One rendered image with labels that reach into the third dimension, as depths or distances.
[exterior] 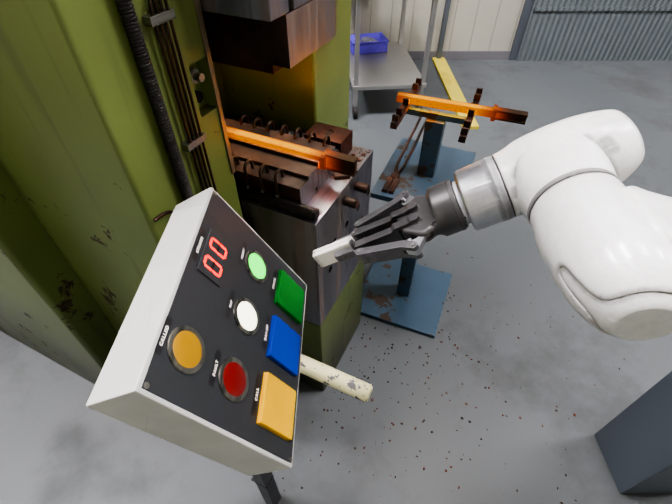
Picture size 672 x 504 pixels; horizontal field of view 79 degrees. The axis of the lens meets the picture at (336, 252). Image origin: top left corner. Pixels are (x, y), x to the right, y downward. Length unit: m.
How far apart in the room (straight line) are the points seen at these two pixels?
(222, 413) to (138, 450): 1.28
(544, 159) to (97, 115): 0.63
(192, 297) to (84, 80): 0.36
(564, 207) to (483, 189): 0.11
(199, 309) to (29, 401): 1.62
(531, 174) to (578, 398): 1.54
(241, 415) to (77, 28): 0.56
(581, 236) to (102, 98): 0.66
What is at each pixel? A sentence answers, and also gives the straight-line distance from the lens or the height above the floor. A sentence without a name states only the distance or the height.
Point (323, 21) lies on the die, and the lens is 0.97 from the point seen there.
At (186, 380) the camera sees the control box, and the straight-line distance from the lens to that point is 0.52.
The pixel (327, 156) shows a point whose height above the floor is 1.02.
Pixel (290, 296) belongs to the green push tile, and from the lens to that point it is 0.73.
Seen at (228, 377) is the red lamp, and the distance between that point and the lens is 0.56.
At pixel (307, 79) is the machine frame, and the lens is 1.29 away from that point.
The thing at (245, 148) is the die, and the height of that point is 0.99.
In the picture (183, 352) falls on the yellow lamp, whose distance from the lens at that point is 0.52.
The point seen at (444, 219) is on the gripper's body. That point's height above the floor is 1.23.
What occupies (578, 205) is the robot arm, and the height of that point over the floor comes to 1.33.
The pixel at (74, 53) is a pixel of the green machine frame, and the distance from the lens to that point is 0.71.
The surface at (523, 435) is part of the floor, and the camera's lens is 1.83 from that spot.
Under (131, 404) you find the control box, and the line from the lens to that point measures 0.50.
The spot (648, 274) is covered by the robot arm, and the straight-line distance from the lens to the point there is 0.44.
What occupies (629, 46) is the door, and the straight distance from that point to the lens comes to 5.33.
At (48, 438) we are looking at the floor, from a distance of 2.00.
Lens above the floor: 1.59
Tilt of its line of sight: 46 degrees down
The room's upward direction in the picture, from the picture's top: straight up
